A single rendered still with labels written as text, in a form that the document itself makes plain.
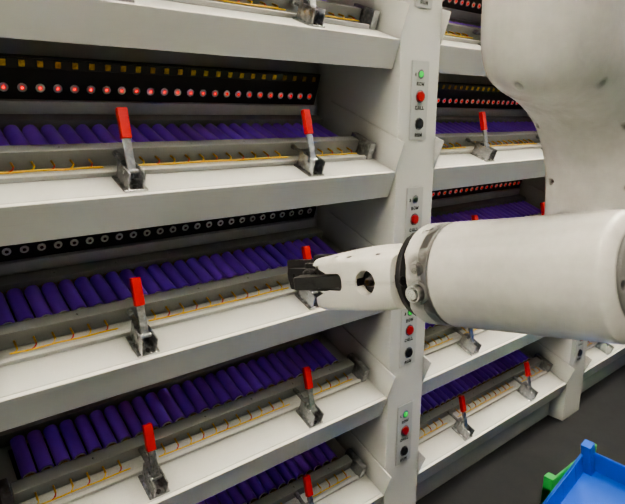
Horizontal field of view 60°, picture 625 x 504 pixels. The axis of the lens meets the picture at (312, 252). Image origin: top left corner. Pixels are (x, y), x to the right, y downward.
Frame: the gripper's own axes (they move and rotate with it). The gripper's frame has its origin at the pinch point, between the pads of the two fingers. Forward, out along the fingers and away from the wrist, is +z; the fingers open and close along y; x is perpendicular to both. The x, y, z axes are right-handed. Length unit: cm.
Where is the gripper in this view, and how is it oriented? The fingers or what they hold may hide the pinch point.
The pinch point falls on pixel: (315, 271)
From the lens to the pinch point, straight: 58.0
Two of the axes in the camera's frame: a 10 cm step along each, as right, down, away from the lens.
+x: -1.3, -9.9, -0.8
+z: -6.2, 0.2, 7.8
